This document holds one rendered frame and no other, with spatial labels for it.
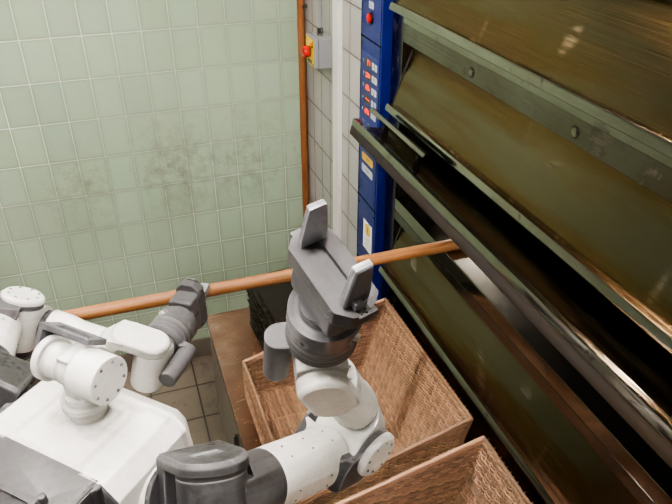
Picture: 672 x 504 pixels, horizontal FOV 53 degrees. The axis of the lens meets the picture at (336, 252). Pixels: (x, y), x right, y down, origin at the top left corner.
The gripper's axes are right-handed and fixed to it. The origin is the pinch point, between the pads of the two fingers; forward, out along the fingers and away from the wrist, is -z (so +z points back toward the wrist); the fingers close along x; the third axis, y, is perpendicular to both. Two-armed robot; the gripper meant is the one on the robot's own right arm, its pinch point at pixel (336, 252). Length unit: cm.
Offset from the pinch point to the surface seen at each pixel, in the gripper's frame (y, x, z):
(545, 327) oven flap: 38, -9, 36
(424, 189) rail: 50, 33, 52
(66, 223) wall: -10, 150, 163
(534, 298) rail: 40, -4, 35
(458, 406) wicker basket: 51, 1, 104
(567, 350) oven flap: 37, -14, 33
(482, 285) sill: 60, 16, 75
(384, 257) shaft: 46, 36, 78
